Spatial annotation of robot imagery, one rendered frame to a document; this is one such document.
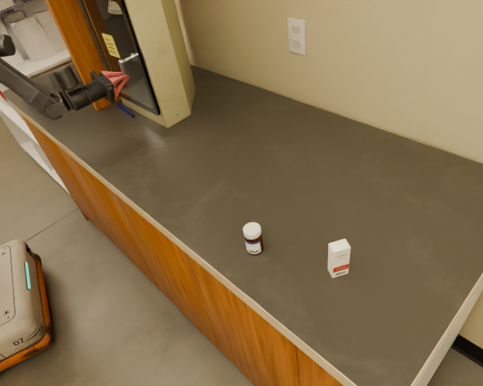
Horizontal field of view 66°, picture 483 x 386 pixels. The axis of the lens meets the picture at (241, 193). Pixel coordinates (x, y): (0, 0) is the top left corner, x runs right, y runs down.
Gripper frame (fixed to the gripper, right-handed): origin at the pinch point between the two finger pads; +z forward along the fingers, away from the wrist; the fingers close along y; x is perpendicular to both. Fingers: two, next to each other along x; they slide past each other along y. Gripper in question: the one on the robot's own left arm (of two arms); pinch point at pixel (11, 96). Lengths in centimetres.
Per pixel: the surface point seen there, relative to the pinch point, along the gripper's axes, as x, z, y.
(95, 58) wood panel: -9.2, -3.6, 31.8
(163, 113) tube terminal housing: -46, 10, 34
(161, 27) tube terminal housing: -46, -17, 42
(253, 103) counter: -61, 16, 64
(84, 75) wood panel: -9.2, 0.5, 25.2
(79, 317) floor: -10, 110, -30
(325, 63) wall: -83, 0, 77
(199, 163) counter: -72, 16, 27
